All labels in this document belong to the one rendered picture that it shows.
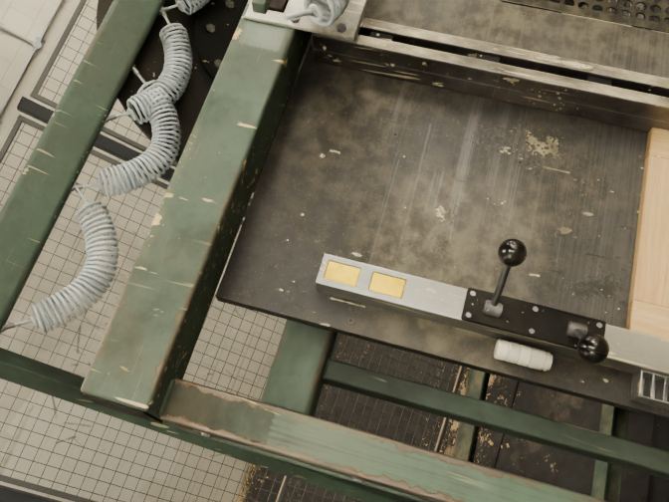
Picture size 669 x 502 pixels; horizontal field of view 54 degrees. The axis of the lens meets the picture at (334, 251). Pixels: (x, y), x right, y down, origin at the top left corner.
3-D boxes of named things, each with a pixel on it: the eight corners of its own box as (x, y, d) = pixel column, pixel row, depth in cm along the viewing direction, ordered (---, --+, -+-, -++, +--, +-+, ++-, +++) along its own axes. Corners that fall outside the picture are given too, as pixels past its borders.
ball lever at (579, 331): (584, 344, 94) (607, 371, 80) (557, 338, 94) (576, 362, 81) (591, 319, 93) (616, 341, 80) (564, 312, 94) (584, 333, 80)
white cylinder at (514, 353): (492, 360, 96) (546, 375, 95) (496, 355, 93) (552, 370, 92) (495, 341, 97) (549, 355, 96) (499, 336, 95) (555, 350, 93)
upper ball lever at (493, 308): (502, 326, 93) (530, 253, 85) (476, 320, 93) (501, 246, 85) (504, 309, 96) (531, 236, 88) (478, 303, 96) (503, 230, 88)
